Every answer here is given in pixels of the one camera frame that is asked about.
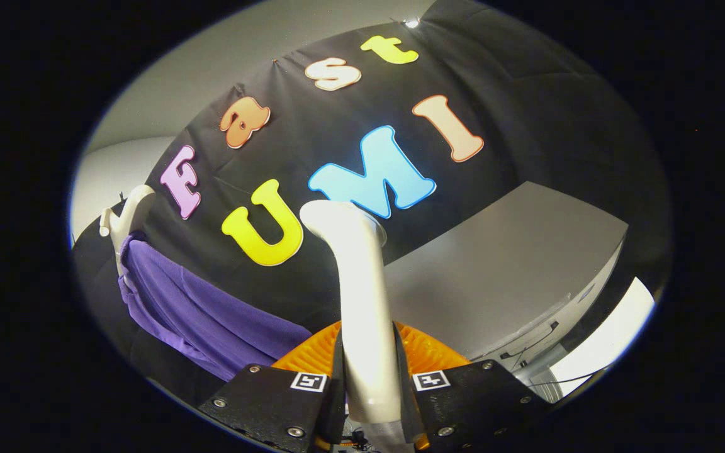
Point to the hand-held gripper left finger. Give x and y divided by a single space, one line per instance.
337 402

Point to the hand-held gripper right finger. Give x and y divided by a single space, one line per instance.
403 402

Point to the white garment steamer head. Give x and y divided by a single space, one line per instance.
362 302

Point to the purple jacket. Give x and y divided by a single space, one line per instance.
211 321

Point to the cream clothes hanger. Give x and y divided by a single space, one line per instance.
136 204

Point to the grey cabinet with black top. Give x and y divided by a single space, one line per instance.
494 264

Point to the white panel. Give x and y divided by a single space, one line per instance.
608 340

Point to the black backdrop cloth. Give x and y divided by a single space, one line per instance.
513 94

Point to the small ceiling light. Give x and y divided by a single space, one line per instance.
411 23

